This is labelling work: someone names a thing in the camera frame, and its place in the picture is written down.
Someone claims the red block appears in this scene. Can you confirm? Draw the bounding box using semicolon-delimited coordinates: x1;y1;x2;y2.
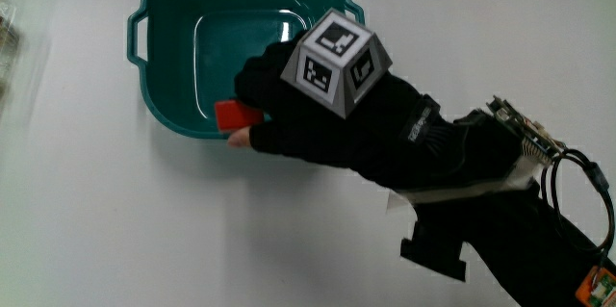
214;99;266;134

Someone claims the green circuit board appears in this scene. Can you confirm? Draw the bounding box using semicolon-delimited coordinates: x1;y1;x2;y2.
485;95;565;166

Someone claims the black cable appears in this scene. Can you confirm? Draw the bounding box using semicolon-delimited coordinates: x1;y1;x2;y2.
539;148;616;263

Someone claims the orange electronic module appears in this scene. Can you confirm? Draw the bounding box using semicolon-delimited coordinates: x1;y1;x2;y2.
575;265;616;307

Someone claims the clear plastic container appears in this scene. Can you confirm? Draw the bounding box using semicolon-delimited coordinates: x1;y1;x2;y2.
0;0;23;106

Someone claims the teal plastic basin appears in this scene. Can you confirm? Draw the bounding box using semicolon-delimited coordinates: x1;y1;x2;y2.
126;0;366;141

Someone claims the person's right hand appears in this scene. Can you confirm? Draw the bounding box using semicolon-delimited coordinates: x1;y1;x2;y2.
226;7;456;191

